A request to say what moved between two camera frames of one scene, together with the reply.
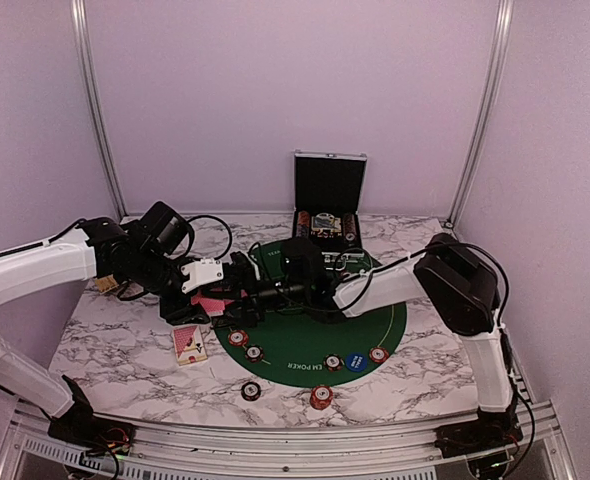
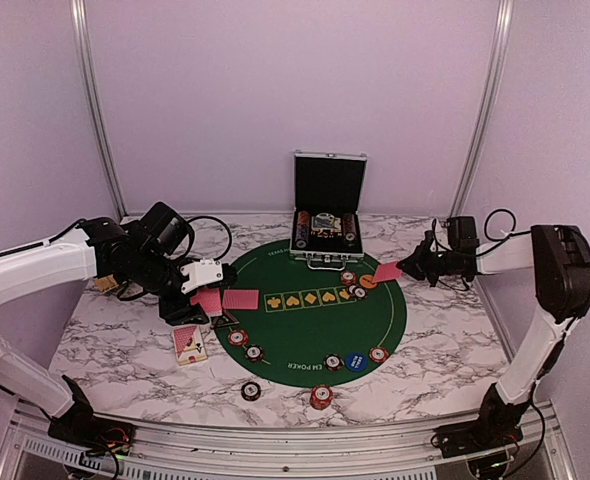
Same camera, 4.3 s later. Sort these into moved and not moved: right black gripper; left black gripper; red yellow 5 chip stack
Moved: right black gripper
Not moved: left black gripper; red yellow 5 chip stack
